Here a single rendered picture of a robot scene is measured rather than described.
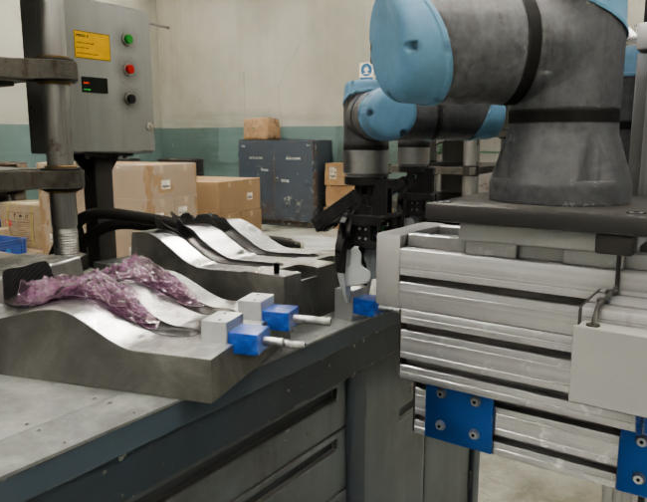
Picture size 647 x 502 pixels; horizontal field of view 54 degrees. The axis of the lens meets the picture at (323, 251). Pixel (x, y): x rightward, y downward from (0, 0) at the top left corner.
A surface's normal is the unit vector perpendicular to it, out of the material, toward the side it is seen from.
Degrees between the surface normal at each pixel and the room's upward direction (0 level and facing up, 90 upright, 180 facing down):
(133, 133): 90
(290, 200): 90
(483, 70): 117
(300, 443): 90
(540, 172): 72
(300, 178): 90
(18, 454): 0
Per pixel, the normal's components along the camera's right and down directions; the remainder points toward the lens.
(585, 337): -0.56, 0.14
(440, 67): 0.11, 0.58
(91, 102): 0.82, 0.10
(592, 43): 0.17, 0.17
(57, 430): 0.00, -0.99
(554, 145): -0.43, -0.15
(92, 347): -0.30, 0.16
